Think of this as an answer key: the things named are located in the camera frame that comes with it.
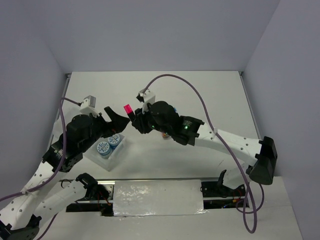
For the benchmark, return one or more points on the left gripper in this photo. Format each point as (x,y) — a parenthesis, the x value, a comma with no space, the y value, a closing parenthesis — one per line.
(118,124)

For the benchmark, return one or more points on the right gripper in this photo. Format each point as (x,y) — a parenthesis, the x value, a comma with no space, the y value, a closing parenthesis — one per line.
(139,121)

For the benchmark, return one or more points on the pink cap highlighter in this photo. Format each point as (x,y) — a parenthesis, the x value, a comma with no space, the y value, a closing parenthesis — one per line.
(130,113)

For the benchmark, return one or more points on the blue jar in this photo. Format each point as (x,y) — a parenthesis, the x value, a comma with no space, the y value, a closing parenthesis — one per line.
(114,141)

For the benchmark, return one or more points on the pink lid pencil tube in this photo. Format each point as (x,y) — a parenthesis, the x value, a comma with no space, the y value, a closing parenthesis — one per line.
(165,135)

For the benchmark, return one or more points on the blue jar sideways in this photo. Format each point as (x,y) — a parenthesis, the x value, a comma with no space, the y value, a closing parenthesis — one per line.
(104,149)

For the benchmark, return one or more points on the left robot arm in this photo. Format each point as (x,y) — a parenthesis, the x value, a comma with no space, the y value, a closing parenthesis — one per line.
(30,208)

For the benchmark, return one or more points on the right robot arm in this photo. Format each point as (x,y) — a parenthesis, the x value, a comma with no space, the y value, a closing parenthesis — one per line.
(255,158)

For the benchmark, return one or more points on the clear plastic organizer tray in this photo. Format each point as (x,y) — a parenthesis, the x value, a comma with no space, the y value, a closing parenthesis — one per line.
(114,159)

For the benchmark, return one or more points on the silver foil tape patch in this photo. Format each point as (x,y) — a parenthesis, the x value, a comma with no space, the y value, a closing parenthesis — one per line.
(157,198)

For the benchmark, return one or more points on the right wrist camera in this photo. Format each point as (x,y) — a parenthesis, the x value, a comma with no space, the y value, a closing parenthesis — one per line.
(147,97)

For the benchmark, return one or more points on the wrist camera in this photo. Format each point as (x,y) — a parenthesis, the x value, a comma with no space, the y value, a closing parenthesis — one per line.
(147,97)
(87,106)

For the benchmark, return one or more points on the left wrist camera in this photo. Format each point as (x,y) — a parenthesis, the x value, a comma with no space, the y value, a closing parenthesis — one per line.
(87,106)

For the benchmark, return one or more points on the metal table rail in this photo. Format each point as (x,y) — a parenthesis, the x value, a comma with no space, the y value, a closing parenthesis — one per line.
(202,179)

